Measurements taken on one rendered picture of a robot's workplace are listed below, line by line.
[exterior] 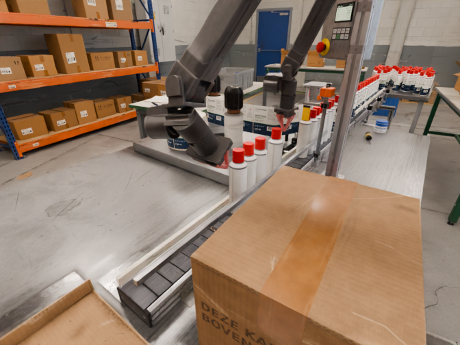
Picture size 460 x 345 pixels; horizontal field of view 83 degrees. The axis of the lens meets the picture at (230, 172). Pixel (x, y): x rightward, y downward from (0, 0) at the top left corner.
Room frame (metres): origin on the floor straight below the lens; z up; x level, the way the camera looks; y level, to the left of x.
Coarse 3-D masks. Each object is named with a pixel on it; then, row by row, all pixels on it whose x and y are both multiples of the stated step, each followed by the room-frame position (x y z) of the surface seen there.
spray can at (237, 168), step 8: (240, 152) 0.64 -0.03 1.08; (232, 160) 0.65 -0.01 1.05; (240, 160) 0.64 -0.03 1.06; (232, 168) 0.63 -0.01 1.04; (240, 168) 0.63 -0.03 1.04; (232, 176) 0.63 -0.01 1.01; (240, 176) 0.63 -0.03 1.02; (232, 184) 0.63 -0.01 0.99; (240, 184) 0.63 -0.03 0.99; (232, 192) 0.63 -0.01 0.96; (240, 192) 0.63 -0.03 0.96; (232, 200) 0.63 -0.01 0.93
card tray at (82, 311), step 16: (80, 288) 0.39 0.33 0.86; (64, 304) 0.36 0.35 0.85; (80, 304) 0.37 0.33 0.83; (96, 304) 0.37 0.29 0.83; (32, 320) 0.31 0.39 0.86; (48, 320) 0.33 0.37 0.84; (64, 320) 0.33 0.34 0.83; (80, 320) 0.33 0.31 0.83; (96, 320) 0.33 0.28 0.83; (112, 320) 0.33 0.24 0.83; (16, 336) 0.29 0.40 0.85; (32, 336) 0.30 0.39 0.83; (48, 336) 0.30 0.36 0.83; (64, 336) 0.30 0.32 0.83; (80, 336) 0.30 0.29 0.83; (96, 336) 0.30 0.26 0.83; (112, 336) 0.30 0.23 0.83; (128, 336) 0.30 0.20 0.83
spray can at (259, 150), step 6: (258, 138) 0.74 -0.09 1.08; (264, 138) 0.74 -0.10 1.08; (258, 144) 0.73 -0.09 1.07; (264, 144) 0.74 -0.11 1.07; (258, 150) 0.73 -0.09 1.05; (264, 150) 0.74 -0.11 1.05; (258, 156) 0.72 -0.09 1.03; (264, 156) 0.72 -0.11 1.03; (258, 162) 0.72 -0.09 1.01; (264, 162) 0.73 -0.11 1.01; (258, 168) 0.72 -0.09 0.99; (264, 168) 0.73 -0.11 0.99; (258, 174) 0.72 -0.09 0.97; (264, 174) 0.73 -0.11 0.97; (258, 180) 0.72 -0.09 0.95
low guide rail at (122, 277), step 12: (288, 156) 1.02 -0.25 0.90; (216, 204) 0.64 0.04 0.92; (204, 216) 0.58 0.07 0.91; (192, 228) 0.54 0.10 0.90; (168, 240) 0.48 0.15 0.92; (156, 252) 0.45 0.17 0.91; (132, 264) 0.41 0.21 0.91; (144, 264) 0.42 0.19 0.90; (120, 276) 0.38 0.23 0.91; (132, 276) 0.39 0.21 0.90
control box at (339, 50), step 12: (348, 0) 1.00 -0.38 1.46; (324, 24) 1.10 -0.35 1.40; (336, 24) 1.04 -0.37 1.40; (348, 24) 0.98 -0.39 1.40; (372, 24) 0.98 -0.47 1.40; (324, 36) 1.09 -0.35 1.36; (372, 36) 0.98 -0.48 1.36; (336, 48) 1.02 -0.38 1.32; (348, 48) 0.96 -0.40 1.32; (372, 48) 0.99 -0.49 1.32
